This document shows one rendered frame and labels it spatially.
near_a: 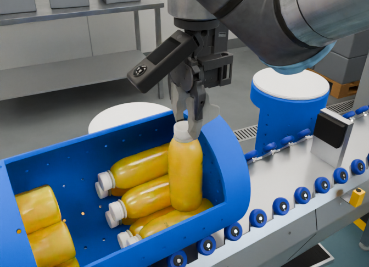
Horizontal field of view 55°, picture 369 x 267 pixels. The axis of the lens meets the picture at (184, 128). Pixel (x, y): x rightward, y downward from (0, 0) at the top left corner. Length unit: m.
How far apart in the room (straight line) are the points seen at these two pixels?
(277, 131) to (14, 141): 2.28
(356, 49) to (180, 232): 3.14
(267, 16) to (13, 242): 0.45
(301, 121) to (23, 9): 2.34
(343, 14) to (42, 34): 3.68
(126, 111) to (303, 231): 0.63
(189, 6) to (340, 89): 3.25
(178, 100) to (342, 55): 3.10
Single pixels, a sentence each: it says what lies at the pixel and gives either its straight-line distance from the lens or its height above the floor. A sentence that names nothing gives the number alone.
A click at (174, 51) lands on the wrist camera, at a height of 1.41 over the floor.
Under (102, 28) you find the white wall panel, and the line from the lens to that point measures 3.99.
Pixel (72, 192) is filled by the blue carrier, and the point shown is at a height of 1.04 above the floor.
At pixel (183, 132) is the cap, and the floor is 1.26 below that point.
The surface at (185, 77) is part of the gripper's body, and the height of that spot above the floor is 1.36.
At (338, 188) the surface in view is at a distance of 1.09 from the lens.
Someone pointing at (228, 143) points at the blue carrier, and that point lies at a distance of 0.69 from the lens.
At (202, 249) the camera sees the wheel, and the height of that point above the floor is 0.97.
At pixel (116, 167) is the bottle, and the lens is 0.76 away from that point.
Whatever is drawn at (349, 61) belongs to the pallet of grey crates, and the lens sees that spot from 3.63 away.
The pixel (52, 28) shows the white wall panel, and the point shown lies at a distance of 3.91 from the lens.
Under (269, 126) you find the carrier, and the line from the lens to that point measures 1.34.
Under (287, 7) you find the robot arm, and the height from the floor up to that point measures 1.51.
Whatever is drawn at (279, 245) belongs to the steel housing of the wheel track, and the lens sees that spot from 0.98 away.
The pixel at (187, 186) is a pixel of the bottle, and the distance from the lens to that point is 0.68.
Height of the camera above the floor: 1.60
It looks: 32 degrees down
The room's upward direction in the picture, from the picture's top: straight up
